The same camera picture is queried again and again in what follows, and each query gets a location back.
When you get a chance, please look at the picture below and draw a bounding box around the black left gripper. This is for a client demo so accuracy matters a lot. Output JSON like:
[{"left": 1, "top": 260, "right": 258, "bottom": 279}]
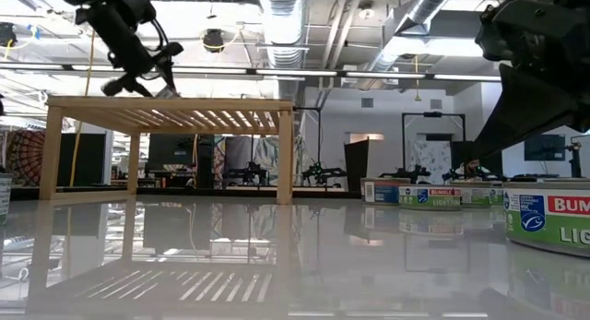
[{"left": 85, "top": 6, "right": 184, "bottom": 99}]

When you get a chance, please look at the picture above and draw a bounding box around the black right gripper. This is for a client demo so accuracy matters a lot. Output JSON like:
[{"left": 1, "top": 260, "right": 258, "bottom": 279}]
[{"left": 473, "top": 0, "right": 590, "bottom": 159}]

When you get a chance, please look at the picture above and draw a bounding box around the wooden slatted shelf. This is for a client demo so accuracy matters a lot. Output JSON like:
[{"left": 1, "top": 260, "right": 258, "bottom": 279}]
[{"left": 39, "top": 96, "right": 295, "bottom": 206}]

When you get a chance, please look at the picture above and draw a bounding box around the long ceiling light strip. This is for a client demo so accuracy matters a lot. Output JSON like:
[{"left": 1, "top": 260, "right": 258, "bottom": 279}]
[
  {"left": 345, "top": 71, "right": 426, "bottom": 80},
  {"left": 172, "top": 66, "right": 250, "bottom": 75},
  {"left": 432, "top": 74, "right": 502, "bottom": 82},
  {"left": 255, "top": 69, "right": 337, "bottom": 77}
]

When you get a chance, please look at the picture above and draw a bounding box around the black tripod stand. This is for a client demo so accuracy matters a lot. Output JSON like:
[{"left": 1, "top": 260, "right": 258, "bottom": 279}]
[{"left": 567, "top": 142, "right": 583, "bottom": 179}]

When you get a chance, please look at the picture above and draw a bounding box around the black background monitor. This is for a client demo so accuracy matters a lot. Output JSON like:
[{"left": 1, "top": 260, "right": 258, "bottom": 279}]
[{"left": 146, "top": 134, "right": 197, "bottom": 172}]

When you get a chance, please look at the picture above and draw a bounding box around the patterned red tapestry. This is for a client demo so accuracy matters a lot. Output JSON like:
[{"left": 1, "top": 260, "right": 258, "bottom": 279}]
[{"left": 5, "top": 129, "right": 47, "bottom": 187}]

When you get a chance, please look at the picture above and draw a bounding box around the black ceiling device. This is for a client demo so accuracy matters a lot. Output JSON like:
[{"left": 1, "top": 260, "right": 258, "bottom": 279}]
[{"left": 0, "top": 22, "right": 18, "bottom": 49}]

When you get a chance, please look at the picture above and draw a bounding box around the black standing panel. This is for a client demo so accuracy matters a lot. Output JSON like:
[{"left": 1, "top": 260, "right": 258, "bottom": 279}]
[{"left": 344, "top": 138, "right": 371, "bottom": 192}]

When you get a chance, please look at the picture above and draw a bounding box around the dark wall monitor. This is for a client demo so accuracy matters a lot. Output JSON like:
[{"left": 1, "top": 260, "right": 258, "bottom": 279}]
[{"left": 524, "top": 134, "right": 567, "bottom": 162}]

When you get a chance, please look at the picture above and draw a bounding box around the yellow hanging cable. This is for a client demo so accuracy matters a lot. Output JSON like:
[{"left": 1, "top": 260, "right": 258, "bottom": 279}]
[{"left": 68, "top": 29, "right": 97, "bottom": 188}]

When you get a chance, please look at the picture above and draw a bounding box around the black overhead camera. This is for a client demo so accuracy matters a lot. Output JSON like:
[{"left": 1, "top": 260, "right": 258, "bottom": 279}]
[{"left": 201, "top": 28, "right": 226, "bottom": 53}]

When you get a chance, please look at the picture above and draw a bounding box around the black rectangular frame stand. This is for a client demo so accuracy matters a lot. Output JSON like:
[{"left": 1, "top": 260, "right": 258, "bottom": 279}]
[{"left": 401, "top": 111, "right": 466, "bottom": 183}]

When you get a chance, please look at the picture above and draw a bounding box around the white wall poster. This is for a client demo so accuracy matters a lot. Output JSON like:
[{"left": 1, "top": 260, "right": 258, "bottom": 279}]
[{"left": 409, "top": 139, "right": 452, "bottom": 185}]

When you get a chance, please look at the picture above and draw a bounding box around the silver spiral air duct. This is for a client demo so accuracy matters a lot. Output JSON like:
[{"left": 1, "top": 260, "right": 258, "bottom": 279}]
[
  {"left": 359, "top": 0, "right": 462, "bottom": 89},
  {"left": 256, "top": 0, "right": 309, "bottom": 102}
]

